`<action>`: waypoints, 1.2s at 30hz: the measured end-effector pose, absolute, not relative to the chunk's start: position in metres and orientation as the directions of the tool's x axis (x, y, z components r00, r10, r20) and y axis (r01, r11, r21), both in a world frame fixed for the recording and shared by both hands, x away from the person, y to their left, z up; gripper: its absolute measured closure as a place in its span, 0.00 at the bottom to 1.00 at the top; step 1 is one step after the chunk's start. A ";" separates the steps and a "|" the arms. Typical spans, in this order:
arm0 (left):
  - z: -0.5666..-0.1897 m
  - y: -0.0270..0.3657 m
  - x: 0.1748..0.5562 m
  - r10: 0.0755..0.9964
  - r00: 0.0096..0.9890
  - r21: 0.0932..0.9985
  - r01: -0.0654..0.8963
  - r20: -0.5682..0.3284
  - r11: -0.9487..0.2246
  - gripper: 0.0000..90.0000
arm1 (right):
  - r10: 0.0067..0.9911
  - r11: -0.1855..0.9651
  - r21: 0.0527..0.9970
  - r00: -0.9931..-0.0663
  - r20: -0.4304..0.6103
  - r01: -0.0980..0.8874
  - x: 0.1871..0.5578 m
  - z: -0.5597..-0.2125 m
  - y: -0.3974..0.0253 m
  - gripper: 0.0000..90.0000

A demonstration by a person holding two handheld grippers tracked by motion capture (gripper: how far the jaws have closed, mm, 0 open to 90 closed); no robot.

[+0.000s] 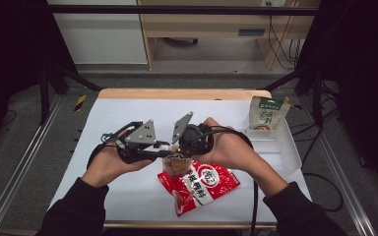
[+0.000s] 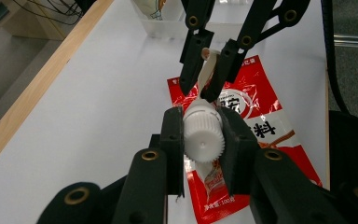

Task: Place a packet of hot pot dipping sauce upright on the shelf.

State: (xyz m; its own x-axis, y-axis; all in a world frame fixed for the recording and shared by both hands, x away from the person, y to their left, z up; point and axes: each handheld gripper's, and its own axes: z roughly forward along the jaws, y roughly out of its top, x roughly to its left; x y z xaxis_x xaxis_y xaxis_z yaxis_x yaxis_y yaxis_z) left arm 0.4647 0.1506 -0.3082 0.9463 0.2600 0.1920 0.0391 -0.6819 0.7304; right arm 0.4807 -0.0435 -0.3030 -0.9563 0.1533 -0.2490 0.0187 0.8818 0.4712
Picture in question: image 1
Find red seasoning packet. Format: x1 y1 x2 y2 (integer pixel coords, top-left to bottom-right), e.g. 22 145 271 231
157 159 241 218

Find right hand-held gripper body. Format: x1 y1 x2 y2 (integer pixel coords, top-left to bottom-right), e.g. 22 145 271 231
171 111 217 157

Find yellow black tape strip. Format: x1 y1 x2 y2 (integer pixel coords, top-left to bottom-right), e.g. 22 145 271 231
284 95 303 112
74 93 89 113

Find black horizontal frame bar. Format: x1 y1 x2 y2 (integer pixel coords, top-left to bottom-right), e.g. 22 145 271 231
45 4 320 17

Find spout pouch with burger picture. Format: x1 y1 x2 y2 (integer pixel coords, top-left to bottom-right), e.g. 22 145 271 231
158 144 194 177

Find foil snack packet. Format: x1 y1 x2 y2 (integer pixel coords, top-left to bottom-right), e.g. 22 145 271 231
248 95 291 132

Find white cabinet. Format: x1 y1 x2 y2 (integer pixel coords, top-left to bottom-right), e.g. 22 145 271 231
46 0 149 65

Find person's right hand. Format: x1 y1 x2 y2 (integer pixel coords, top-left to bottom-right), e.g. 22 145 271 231
192 116 264 172

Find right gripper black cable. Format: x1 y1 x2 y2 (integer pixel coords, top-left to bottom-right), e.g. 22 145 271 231
190 125 261 236

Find black metal stand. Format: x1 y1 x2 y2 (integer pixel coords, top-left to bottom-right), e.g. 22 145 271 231
38 61 103 126
261 62 325 130

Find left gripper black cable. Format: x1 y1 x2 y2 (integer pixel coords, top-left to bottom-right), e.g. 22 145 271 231
86 120 145 171

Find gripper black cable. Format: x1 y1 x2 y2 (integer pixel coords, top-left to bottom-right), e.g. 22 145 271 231
86 120 145 171
190 125 261 236

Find wooden table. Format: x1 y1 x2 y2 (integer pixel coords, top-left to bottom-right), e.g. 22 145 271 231
48 88 313 230

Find black curtain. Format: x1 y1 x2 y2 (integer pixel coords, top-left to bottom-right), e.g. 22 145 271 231
0 0 80 155
296 0 378 201

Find person's left hand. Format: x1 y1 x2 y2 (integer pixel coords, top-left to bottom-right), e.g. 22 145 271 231
80 144 155 189

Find aluminium rail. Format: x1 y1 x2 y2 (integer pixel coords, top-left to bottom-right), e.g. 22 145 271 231
298 96 378 236
0 93 64 236

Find black floor cable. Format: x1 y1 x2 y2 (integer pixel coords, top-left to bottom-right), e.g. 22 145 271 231
290 107 345 213

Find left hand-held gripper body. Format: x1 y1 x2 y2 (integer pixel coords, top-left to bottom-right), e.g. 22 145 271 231
101 119 165 165

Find hanging black cables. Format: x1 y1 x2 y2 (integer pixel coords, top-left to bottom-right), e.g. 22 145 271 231
266 1 306 71

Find clear plastic container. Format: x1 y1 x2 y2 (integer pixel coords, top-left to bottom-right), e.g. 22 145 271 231
241 110 303 181

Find light wooden desk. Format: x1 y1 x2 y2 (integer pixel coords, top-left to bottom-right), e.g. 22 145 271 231
137 0 322 71

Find white table sheet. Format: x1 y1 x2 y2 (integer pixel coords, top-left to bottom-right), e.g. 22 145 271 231
47 97 313 224

